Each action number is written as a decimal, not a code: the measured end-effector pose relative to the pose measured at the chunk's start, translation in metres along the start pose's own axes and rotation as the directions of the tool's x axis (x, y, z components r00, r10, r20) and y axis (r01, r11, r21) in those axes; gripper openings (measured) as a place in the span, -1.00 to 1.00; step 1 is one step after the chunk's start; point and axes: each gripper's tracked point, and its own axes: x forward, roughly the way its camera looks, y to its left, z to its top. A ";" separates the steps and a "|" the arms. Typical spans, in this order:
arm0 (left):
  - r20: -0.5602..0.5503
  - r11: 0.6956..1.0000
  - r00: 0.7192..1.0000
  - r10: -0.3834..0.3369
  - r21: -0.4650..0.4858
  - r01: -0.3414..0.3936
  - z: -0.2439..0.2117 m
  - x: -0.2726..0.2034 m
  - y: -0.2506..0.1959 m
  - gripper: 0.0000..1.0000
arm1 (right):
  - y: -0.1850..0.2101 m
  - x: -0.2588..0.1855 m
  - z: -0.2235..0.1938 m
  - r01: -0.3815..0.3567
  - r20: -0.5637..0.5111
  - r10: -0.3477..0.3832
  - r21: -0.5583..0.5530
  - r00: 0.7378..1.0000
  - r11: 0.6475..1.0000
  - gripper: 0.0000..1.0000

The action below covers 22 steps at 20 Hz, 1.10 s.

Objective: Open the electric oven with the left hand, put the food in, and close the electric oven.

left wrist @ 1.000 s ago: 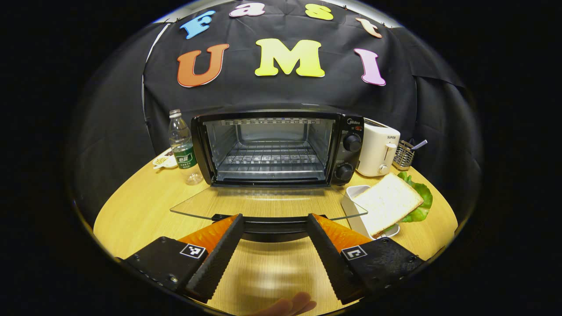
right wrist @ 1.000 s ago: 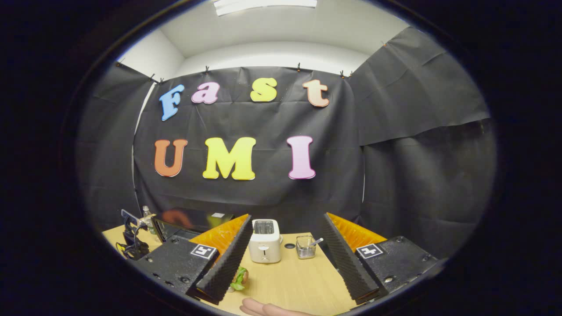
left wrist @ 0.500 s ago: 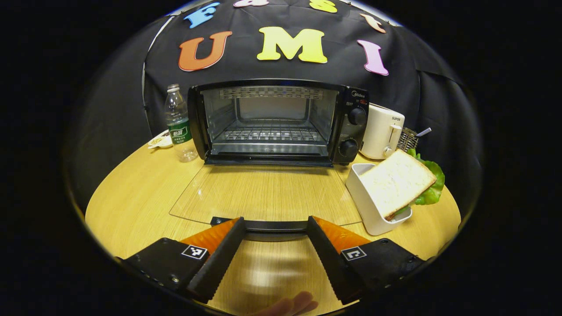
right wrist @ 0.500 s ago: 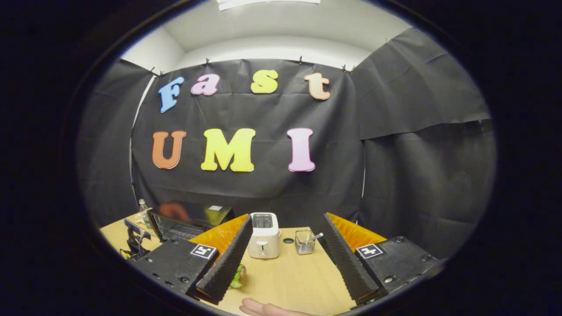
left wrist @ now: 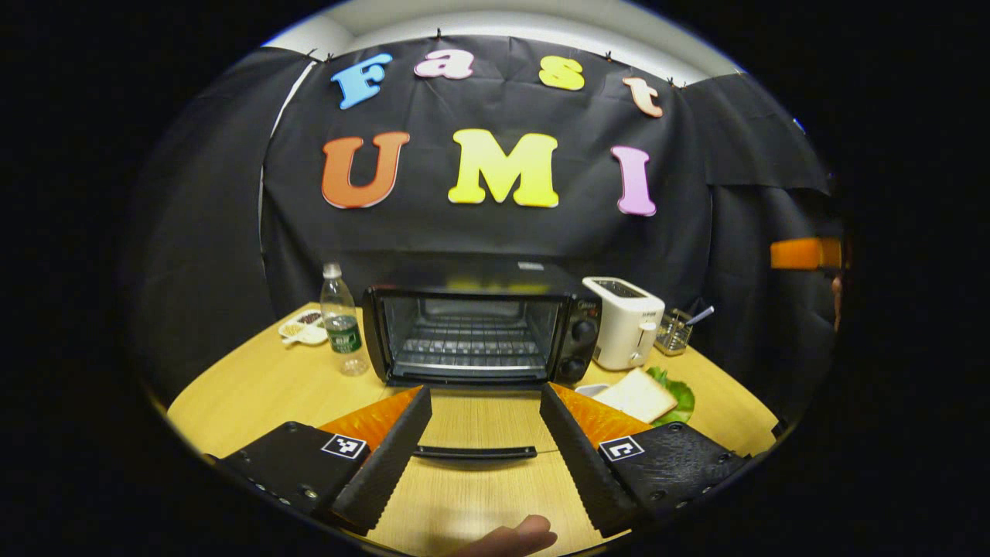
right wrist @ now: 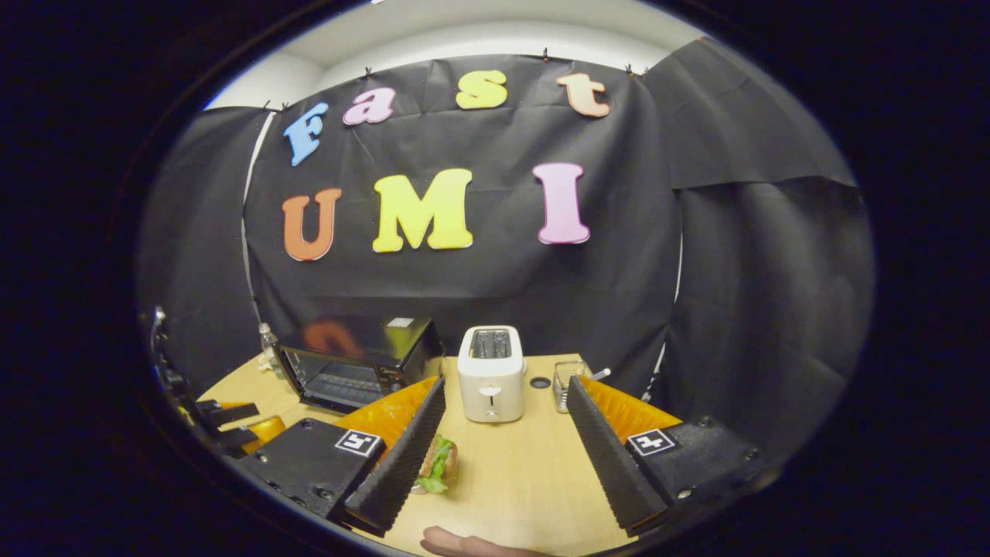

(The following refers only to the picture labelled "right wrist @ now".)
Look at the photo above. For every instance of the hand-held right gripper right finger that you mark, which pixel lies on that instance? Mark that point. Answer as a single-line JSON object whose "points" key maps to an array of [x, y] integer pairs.
{"points": [[607, 464]]}

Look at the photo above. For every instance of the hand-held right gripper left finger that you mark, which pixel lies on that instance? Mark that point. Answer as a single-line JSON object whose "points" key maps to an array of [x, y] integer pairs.
{"points": [[402, 464]]}

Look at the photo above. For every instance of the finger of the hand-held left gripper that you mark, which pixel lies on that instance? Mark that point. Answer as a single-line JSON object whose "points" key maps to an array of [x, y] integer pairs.
{"points": [[228, 411], [259, 435]]}

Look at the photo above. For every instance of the lettuce sandwich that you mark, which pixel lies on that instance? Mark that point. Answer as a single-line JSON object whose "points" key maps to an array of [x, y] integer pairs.
{"points": [[437, 464]]}

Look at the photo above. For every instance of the black electric oven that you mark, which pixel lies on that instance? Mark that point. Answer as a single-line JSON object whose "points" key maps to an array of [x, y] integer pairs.
{"points": [[363, 344]]}

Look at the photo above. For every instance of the clear plastic water bottle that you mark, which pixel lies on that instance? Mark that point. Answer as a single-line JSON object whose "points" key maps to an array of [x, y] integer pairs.
{"points": [[271, 356]]}

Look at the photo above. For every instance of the clear glass utensil holder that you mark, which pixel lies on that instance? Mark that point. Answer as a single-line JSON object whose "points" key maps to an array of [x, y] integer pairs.
{"points": [[564, 387]]}

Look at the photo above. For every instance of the white toaster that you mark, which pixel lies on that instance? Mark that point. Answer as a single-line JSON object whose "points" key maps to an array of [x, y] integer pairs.
{"points": [[491, 379]]}

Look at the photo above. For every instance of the black backdrop cloth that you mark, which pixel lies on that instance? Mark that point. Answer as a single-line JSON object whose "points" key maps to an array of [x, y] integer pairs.
{"points": [[479, 286]]}

